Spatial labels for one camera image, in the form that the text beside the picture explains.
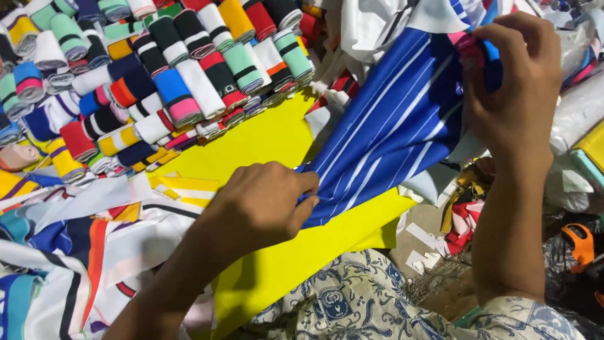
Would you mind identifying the person's right hand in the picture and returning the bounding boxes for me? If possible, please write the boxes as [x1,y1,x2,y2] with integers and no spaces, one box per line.
[463,11,563,164]

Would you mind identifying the person's left hand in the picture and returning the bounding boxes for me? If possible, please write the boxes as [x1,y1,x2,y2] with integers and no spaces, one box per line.
[207,161,321,257]

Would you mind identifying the blue white-striped fabric piece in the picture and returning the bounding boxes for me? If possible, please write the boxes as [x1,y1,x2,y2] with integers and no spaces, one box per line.
[295,26,503,230]

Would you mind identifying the yellow fabric sheet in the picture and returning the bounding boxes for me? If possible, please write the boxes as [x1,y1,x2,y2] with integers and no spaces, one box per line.
[147,89,418,340]

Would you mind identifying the clear plastic wrapped white roll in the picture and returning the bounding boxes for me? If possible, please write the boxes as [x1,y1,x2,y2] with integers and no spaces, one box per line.
[550,71,604,154]

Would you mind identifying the yellow white striped fabric piece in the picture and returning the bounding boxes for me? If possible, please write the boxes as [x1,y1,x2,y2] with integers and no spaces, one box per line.
[148,172,221,209]

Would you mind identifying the heap of bagged colourful fabric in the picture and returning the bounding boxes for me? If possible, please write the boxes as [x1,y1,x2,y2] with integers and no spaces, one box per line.
[512,0,604,88]

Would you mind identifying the yellow teal folded fabric stack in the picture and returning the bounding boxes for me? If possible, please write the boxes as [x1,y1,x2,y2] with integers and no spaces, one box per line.
[570,120,604,187]

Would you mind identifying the mustard yellow fabric strip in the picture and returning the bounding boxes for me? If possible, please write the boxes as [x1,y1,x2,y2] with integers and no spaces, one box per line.
[440,169,487,235]

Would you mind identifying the person's blue patterned batik garment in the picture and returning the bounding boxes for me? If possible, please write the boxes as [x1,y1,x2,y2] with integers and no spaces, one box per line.
[243,248,587,340]

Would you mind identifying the red white fabric scraps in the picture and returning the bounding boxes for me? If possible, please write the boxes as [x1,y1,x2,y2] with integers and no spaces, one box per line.
[446,199,486,257]

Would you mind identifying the red black white striped fabric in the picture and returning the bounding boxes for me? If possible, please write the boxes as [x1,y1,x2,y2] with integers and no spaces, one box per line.
[306,70,360,115]

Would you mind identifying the heap of white fabric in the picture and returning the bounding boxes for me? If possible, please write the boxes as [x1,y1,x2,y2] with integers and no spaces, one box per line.
[321,0,473,86]

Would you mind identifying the white paper scraps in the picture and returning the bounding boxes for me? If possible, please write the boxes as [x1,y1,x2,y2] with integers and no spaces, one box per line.
[405,222,450,275]

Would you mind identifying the pile of rolled striped collars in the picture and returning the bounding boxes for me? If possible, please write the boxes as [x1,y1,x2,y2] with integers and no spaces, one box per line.
[0,0,331,185]

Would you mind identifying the heap of multicolour printed fabric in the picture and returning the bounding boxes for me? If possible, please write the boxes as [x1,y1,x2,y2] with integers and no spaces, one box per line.
[0,170,218,340]

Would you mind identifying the black plastic bag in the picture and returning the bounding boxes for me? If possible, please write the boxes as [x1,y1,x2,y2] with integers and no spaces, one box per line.
[542,212,604,340]

